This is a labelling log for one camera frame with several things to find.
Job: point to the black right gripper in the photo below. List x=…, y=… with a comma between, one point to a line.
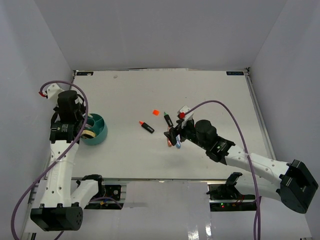
x=173, y=133

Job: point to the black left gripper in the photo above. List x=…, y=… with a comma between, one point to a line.
x=82, y=108

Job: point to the blue transparent highlighter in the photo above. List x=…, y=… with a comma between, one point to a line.
x=178, y=143

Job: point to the orange transparent highlighter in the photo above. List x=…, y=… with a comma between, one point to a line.
x=169, y=143

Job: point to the clear tape roll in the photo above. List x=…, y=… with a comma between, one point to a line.
x=88, y=134

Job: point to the black highlighter orange cap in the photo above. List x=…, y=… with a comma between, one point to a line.
x=147, y=127

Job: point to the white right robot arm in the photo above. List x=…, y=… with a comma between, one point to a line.
x=290, y=183

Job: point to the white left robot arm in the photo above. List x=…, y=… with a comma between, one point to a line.
x=61, y=209

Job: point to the black highlighter green cap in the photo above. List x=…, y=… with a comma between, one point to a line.
x=168, y=119

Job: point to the orange translucent cap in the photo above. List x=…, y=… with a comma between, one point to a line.
x=156, y=112

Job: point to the teal round divided organizer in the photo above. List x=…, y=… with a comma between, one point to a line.
x=97, y=124

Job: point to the left black logo sticker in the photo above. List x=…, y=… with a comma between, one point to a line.
x=84, y=73

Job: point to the black logo sticker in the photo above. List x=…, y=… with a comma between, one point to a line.
x=84, y=73
x=234, y=73

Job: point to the right black logo sticker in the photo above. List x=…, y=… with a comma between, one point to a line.
x=234, y=73

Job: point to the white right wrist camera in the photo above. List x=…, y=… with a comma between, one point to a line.
x=184, y=114

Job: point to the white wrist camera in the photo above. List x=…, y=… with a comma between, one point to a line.
x=184, y=114
x=51, y=92

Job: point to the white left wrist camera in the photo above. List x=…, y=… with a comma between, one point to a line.
x=51, y=92

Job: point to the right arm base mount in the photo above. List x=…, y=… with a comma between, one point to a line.
x=224, y=197

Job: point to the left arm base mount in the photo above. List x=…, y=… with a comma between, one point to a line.
x=114, y=198

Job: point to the right aluminium table rail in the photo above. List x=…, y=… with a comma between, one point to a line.
x=261, y=122

